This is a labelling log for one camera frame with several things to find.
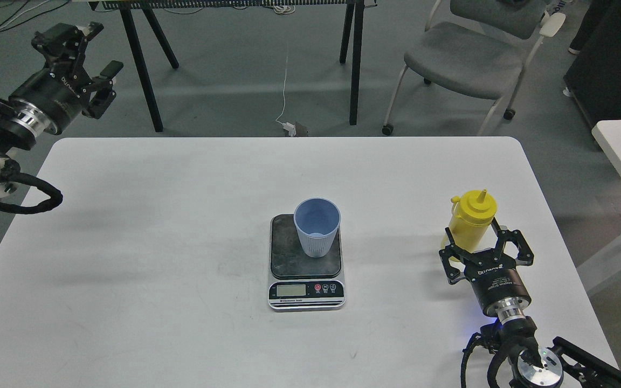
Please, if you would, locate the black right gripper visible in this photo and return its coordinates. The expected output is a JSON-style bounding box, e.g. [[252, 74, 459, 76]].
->
[[439, 218, 534, 317]]

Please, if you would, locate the black digital kitchen scale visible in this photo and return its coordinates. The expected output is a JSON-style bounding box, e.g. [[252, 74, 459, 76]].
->
[[268, 214, 347, 311]]

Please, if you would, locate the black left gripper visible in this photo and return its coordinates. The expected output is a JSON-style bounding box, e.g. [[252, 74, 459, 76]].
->
[[8, 22, 124, 135]]

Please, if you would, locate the grey office chair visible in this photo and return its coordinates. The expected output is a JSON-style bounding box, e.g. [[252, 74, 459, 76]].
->
[[382, 1, 566, 136]]

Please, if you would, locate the black metal table frame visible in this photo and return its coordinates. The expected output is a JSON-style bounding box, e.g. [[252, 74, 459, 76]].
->
[[93, 1, 380, 137]]

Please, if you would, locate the light blue plastic cup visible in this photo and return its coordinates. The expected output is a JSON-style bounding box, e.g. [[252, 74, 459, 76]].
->
[[293, 197, 342, 258]]

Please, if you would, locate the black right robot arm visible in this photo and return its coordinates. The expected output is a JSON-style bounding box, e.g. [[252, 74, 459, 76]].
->
[[439, 219, 621, 387]]

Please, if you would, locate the black cabinet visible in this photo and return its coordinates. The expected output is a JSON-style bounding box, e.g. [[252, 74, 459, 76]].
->
[[564, 1, 621, 127]]

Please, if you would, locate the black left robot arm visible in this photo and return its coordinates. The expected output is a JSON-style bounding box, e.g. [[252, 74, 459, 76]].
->
[[0, 22, 123, 214]]

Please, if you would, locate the white cable with plug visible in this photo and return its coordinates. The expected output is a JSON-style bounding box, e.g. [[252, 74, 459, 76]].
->
[[275, 43, 298, 135]]

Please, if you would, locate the yellow squeeze bottle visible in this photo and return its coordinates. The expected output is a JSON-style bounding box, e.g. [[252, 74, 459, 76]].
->
[[448, 189, 498, 253]]

